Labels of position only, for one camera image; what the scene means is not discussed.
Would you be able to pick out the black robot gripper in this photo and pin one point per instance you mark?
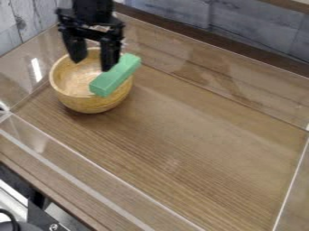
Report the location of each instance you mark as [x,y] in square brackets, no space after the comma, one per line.
[89,20]

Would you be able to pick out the round wooden bowl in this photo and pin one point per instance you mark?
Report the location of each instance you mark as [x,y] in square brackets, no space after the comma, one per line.
[70,79]

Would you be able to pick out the green rectangular block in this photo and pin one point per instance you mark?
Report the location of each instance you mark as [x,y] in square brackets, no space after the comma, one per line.
[107,82]

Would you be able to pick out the clear acrylic corner bracket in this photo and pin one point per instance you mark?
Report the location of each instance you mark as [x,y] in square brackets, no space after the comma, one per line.
[114,16]

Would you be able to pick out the clear acrylic tray wall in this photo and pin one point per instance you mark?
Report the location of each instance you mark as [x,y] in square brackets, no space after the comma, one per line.
[204,152]

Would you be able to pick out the black metal bracket with bolt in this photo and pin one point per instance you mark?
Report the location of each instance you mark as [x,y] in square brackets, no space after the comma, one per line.
[40,217]

